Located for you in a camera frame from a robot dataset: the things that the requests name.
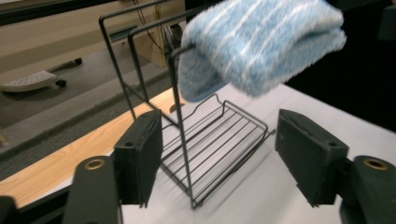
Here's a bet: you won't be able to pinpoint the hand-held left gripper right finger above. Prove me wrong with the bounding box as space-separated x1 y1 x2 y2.
275 108 350 208

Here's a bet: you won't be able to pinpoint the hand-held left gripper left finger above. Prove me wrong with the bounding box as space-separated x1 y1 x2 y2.
113 108 164 208

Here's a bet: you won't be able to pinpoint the black wire rack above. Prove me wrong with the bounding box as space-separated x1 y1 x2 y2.
98 0 276 210

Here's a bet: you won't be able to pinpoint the blue striped cloth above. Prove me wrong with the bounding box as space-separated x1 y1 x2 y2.
177 0 347 104

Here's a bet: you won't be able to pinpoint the grey chair base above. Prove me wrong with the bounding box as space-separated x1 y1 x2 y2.
0 57 84 93

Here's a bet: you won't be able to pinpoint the light wooden desk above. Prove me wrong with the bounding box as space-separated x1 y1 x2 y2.
0 0 187 77

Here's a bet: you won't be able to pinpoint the black metal crossbar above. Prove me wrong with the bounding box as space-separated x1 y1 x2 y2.
0 0 125 27

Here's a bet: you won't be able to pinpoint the hanging desk cables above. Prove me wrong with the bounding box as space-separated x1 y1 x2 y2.
132 0 185 58

